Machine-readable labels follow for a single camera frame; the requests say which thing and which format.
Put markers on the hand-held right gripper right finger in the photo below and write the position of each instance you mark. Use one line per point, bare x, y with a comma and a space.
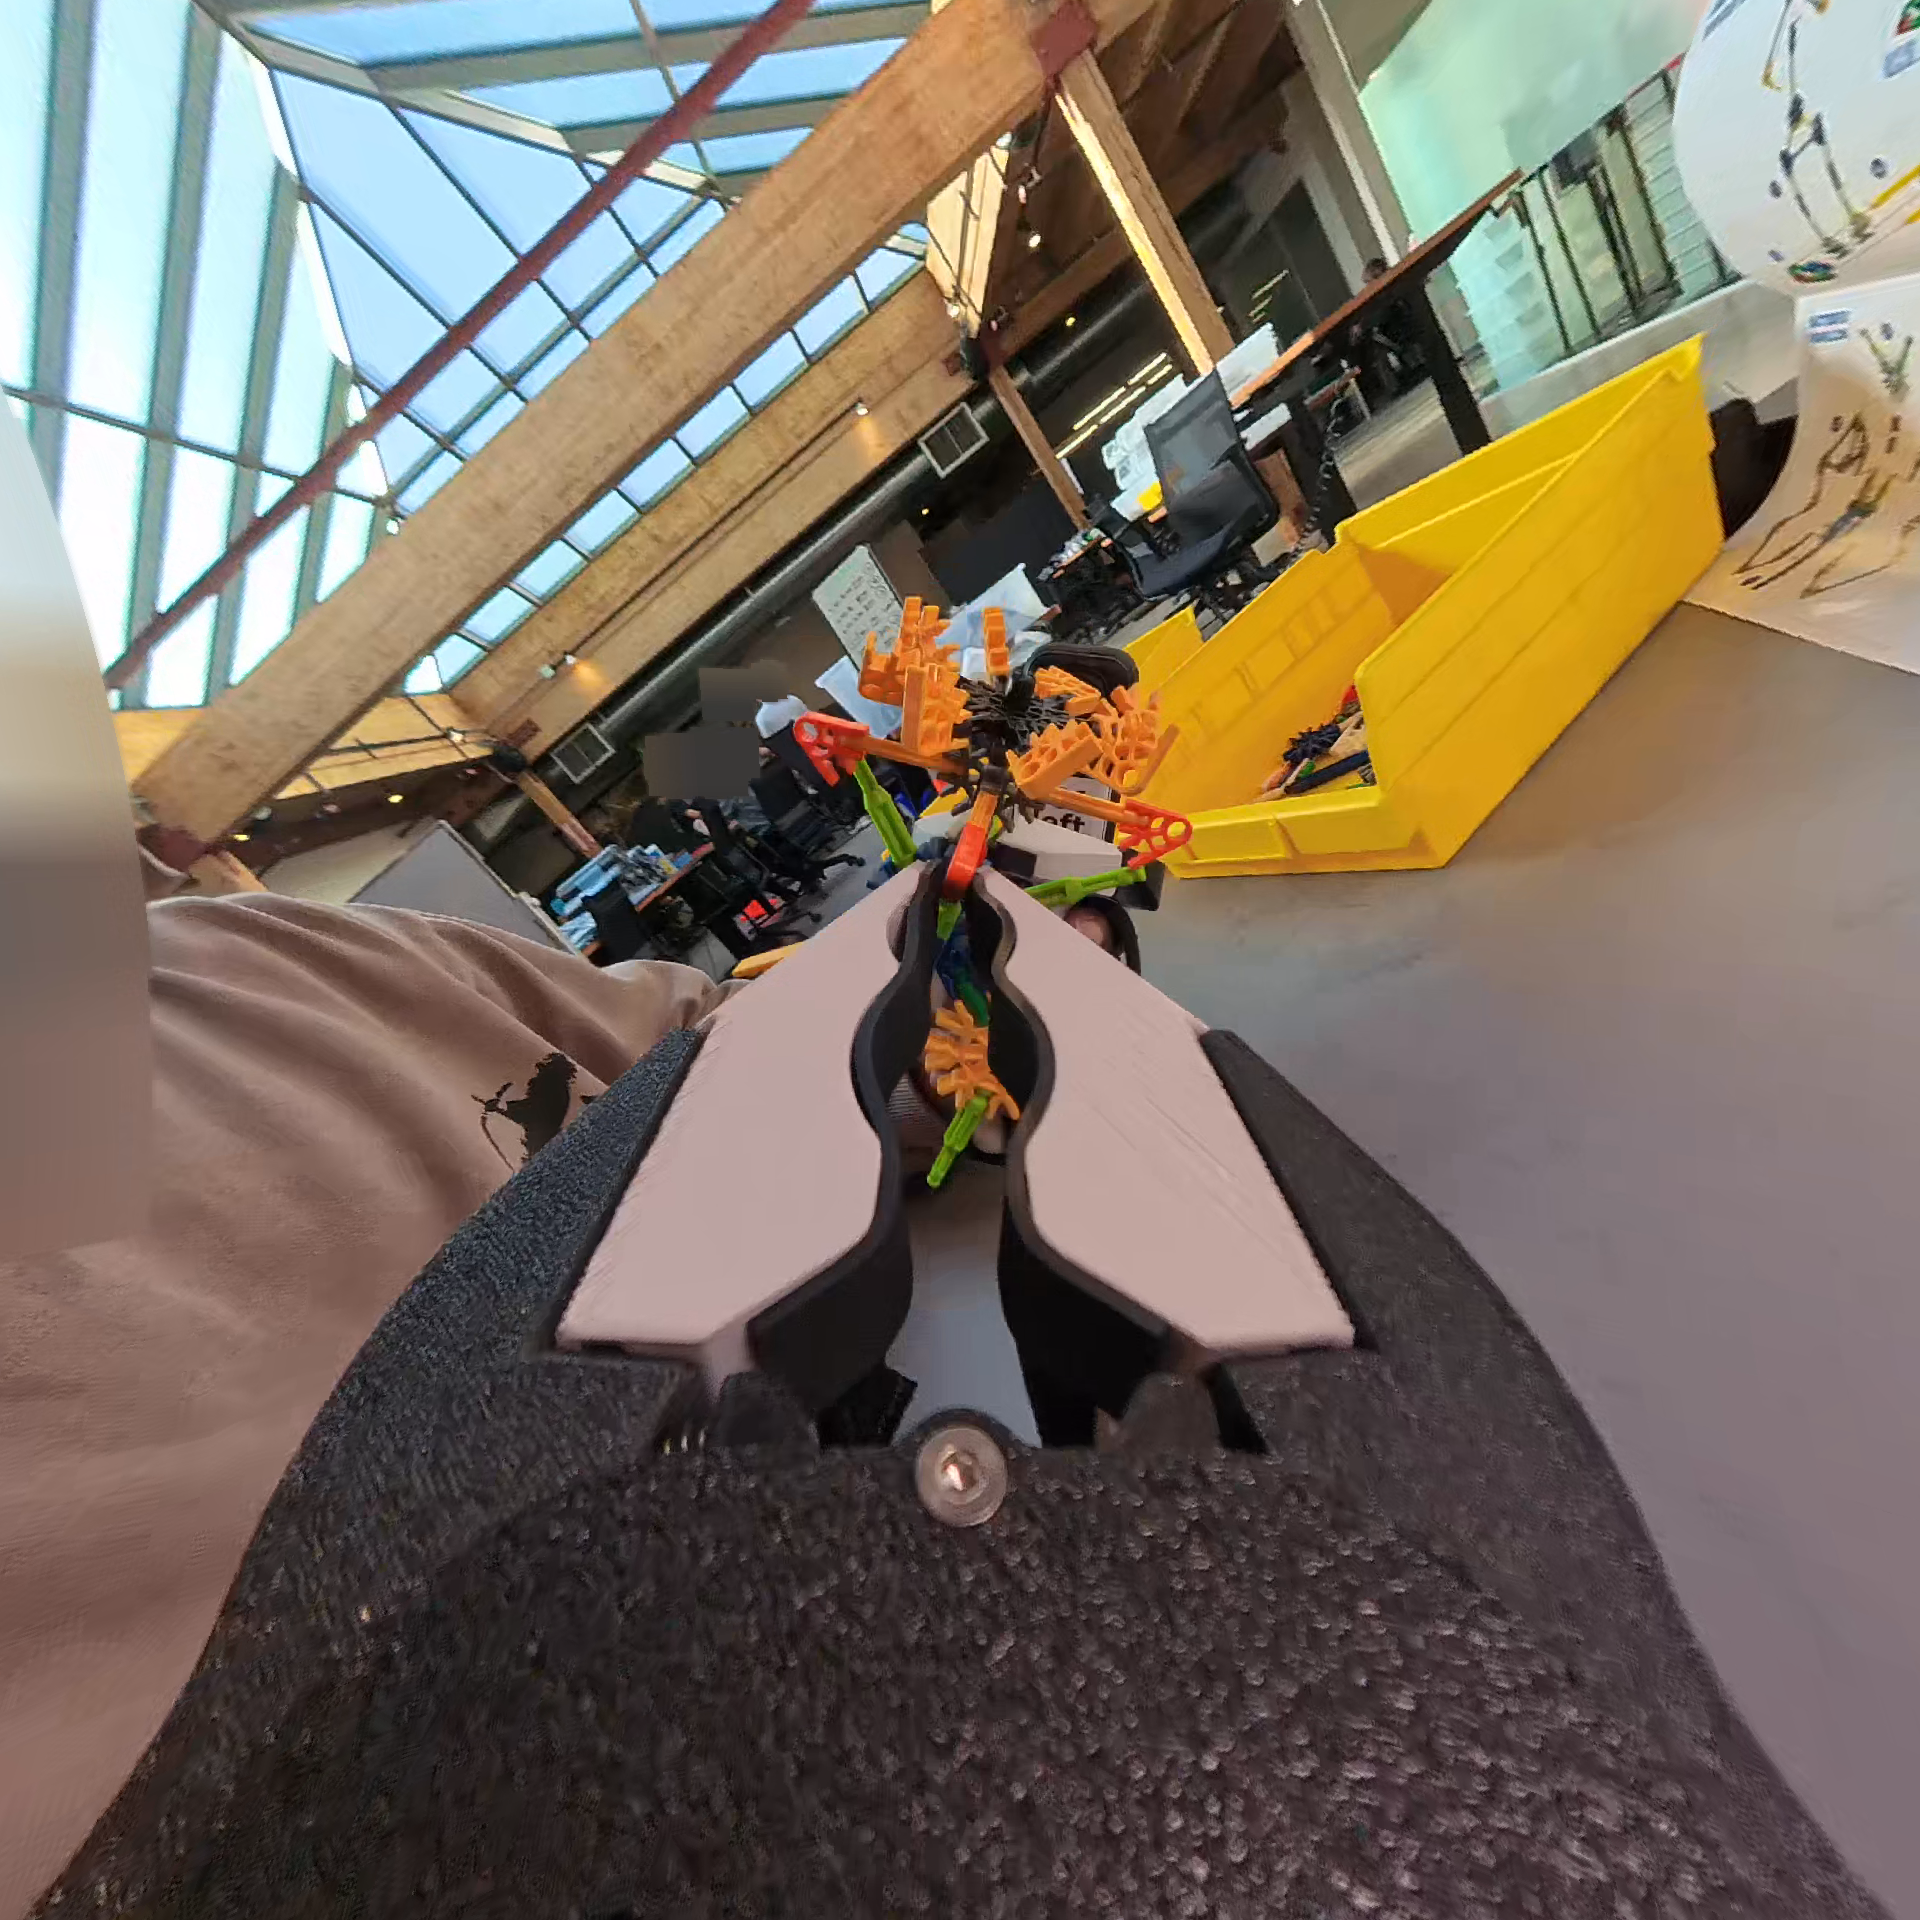
1170, 1200

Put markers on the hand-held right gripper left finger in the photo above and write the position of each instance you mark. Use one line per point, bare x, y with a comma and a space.
720, 1200

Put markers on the colourful toy construction model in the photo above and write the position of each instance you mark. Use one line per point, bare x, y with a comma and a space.
930, 705

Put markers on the grey desk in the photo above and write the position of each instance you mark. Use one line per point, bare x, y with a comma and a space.
1574, 1200

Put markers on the black office chair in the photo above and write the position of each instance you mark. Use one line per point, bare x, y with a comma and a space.
1192, 464

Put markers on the pile of toy building pieces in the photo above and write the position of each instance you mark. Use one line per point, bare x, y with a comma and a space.
1313, 758

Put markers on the whiteboard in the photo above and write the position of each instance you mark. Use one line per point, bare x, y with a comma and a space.
858, 601

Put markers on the person's brown hoodie torso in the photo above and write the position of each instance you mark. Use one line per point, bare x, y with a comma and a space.
300, 1124

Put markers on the yellow storage bin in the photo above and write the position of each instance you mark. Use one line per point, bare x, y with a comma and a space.
1545, 631

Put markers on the wooden ceiling beam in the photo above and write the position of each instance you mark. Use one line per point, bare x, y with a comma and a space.
600, 421

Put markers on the printed instruction sheet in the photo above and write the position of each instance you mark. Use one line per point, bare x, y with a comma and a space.
1845, 495

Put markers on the skylight window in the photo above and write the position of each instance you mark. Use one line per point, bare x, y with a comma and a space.
90, 224

